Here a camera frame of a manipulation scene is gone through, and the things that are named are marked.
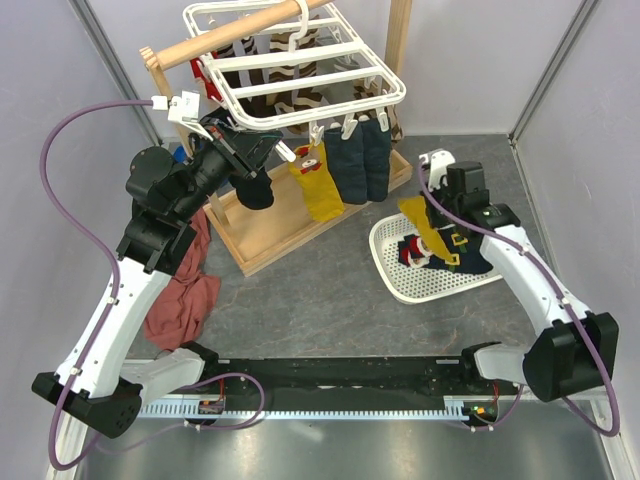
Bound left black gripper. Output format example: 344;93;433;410
173;117;284;222

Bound yellow sock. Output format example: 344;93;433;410
397;195;454;262
288;143;345;223

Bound white plastic clip hanger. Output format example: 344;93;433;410
160;1;406;140

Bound navy patterned sock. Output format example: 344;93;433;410
324;123;367;205

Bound white plastic laundry basket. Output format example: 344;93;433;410
369;213;502;305

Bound beige brown argyle sock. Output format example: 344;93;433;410
354;79;404;147

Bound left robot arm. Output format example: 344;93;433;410
32;118;283;439

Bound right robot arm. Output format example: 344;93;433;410
419;150;619;402

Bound wooden hanger stand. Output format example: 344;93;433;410
140;1;412;276

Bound black hanging sock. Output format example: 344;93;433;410
229;170;274;211

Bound navy santa sock pair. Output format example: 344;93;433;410
397;227;493;275

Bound brown striped hanging sock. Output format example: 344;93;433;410
216;29;353;135

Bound blue cloth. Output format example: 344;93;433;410
173;145;192;164

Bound red white hanging sock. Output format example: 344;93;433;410
190;57;222;103

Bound grey striped hanging sock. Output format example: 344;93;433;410
329;54;361;73

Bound red-brown cloth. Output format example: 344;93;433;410
144;209;221;350

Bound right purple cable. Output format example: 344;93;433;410
417;164;621;437

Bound purple cable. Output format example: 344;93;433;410
39;99;154;471
417;164;621;437

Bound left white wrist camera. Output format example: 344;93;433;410
151;90;213;141

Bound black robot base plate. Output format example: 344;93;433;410
179;356;517;412

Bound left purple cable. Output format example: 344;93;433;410
39;99;154;471

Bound grey slotted cable duct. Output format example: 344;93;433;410
138;397;469;421

